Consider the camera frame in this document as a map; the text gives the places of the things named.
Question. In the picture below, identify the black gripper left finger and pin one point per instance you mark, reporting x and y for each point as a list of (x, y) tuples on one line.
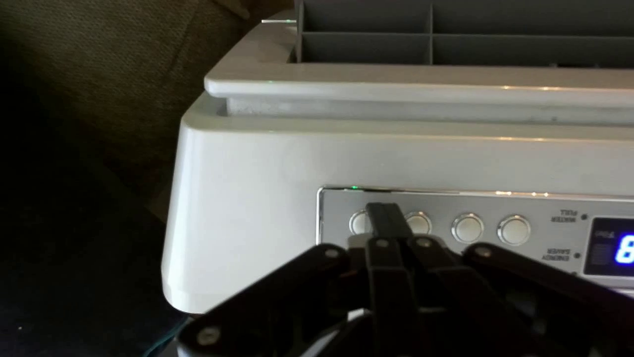
[(309, 298)]

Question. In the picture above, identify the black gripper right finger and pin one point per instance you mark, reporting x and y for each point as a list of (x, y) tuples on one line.
[(476, 298)]

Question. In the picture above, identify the white portable air conditioner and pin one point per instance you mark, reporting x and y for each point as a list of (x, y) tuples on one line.
[(264, 185)]

